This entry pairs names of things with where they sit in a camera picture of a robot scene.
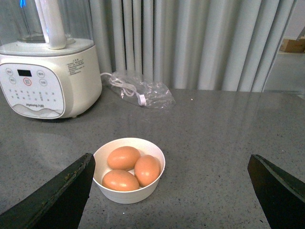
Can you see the brown egg in bowl top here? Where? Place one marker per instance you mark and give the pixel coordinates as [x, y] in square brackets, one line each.
[123, 158]

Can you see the clear plastic bag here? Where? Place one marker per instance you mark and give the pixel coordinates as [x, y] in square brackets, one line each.
[157, 94]

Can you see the brown cardboard box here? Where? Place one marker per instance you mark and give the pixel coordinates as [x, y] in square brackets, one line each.
[293, 46]

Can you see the brown egg in bowl right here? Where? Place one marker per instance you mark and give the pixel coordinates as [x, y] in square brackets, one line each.
[146, 170]

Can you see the white power cable plug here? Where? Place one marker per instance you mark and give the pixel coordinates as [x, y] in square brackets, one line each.
[128, 89]

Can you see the brown egg in bowl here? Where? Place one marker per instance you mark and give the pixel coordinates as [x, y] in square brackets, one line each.
[120, 180]
[146, 170]
[123, 158]

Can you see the white Joyoung blender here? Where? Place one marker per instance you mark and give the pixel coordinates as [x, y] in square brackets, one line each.
[48, 60]

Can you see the brown egg in bowl front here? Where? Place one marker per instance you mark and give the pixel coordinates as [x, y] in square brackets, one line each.
[120, 180]

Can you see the white round bowl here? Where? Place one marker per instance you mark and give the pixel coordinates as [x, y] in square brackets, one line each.
[145, 147]

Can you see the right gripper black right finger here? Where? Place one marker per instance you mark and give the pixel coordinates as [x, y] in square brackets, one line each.
[281, 195]

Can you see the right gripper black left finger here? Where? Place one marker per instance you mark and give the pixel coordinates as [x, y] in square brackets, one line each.
[58, 204]

